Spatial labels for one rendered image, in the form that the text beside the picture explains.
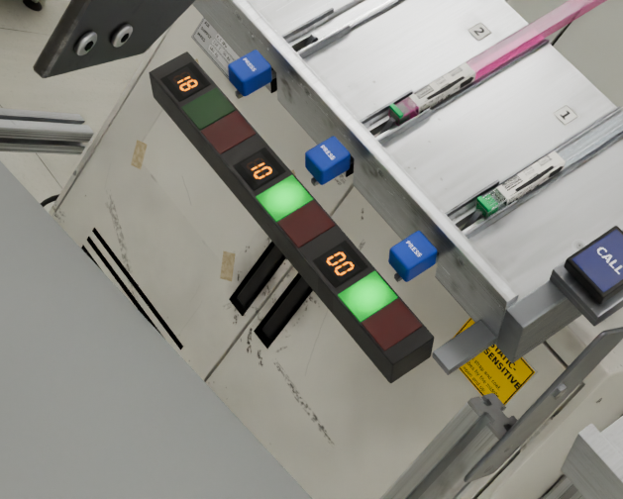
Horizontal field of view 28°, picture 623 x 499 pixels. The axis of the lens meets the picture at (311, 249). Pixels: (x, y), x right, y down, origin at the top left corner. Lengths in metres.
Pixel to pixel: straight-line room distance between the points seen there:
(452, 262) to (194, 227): 0.63
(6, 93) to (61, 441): 1.62
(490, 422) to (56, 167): 1.36
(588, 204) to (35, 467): 0.49
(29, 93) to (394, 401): 1.20
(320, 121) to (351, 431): 0.48
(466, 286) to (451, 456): 0.14
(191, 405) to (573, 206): 0.35
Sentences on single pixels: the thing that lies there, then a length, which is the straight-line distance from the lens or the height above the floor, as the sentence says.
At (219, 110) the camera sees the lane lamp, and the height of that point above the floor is 0.66.
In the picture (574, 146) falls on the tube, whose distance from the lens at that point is 1.02.
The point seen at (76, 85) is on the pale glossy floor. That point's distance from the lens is 2.48.
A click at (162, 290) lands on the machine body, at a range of 1.57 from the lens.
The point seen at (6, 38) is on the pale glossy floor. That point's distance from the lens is 2.50.
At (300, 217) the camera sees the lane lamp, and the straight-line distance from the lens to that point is 0.98.
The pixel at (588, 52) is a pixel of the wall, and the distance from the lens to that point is 3.08.
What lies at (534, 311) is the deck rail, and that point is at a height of 0.73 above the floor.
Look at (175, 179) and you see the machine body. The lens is 1.55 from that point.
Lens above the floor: 1.07
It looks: 26 degrees down
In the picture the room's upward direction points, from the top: 37 degrees clockwise
